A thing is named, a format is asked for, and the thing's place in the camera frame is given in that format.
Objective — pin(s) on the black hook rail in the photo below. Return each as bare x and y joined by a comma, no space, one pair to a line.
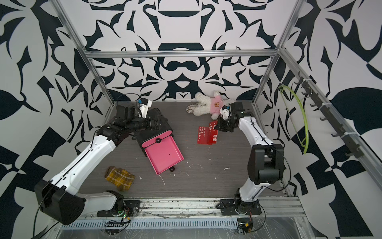
331,115

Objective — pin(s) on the white teddy bear pink shirt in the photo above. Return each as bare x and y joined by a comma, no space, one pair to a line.
208,105

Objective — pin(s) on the aluminium frame post left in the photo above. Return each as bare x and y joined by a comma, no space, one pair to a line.
74,36

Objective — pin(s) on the map pattern cup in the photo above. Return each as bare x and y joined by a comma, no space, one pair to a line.
190,108

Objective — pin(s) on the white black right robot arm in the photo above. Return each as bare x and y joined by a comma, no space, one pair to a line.
266,161

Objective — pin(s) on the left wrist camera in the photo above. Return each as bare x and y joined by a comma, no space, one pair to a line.
133,110

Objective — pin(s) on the yellow plaid cloth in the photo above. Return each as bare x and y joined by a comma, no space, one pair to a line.
119,177

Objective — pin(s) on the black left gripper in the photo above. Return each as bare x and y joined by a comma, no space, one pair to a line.
150,120

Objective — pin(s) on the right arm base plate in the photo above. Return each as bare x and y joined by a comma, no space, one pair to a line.
233,207

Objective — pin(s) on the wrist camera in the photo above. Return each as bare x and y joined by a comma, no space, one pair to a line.
133,110
225,112

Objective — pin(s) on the aluminium frame post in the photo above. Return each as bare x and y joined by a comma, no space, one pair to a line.
281,44
74,36

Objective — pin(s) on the black connector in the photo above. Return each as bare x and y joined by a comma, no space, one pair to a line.
115,227
245,226

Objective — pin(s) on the black connector left front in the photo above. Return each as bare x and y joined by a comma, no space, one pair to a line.
115,227

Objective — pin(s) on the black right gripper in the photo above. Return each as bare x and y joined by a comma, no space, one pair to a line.
221,127

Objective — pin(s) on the pink drawer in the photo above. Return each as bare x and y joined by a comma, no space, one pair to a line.
162,152

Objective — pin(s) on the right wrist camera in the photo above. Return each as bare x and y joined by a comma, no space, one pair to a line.
225,112

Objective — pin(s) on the red postcard with logo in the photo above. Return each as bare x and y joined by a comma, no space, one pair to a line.
213,133

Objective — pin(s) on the black connector right front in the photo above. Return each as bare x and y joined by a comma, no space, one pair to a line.
245,226

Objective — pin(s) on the aluminium front rail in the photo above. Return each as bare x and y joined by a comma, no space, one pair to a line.
171,208

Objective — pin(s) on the aluminium frame post right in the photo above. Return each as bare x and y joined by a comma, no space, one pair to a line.
281,44

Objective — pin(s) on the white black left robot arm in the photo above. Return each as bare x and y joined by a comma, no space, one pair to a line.
59,197

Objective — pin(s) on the aluminium frame back crossbar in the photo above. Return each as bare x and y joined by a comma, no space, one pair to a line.
179,53

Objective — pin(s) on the red postcard with text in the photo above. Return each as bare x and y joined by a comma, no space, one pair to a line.
204,135

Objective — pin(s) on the black drawer cabinet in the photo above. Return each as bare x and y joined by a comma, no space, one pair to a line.
147,138

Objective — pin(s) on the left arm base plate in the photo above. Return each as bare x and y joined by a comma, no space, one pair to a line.
125,207

